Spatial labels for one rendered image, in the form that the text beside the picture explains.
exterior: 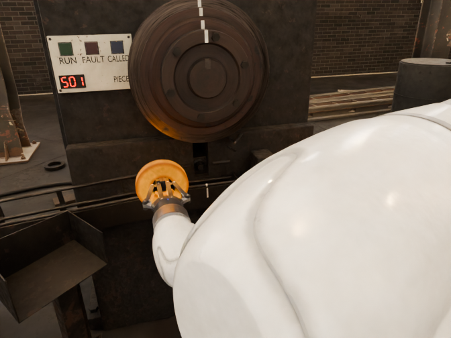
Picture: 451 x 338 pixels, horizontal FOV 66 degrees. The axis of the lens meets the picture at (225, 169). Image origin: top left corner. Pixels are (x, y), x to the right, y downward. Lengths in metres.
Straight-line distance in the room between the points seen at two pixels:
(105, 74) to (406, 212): 1.19
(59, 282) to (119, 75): 0.69
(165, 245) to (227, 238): 0.58
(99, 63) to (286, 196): 1.17
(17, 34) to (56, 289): 6.60
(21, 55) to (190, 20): 6.49
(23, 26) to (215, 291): 7.34
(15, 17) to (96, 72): 6.21
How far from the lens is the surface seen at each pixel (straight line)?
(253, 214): 0.16
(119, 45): 1.28
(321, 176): 0.17
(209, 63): 1.09
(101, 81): 1.30
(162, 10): 1.16
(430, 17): 5.43
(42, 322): 1.96
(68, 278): 1.15
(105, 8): 1.30
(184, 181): 1.05
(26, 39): 7.46
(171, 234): 0.74
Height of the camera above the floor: 1.29
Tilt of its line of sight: 24 degrees down
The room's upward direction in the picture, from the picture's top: 1 degrees counter-clockwise
